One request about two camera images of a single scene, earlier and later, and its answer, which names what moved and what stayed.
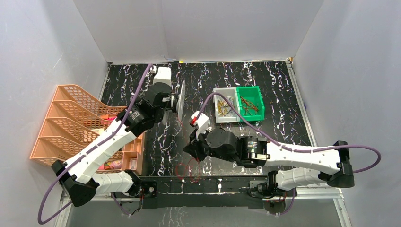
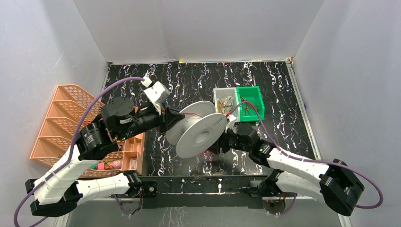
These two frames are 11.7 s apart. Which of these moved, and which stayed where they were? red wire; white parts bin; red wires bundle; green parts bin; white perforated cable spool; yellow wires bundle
Moved: red wire; white perforated cable spool
Stayed: red wires bundle; yellow wires bundle; white parts bin; green parts bin
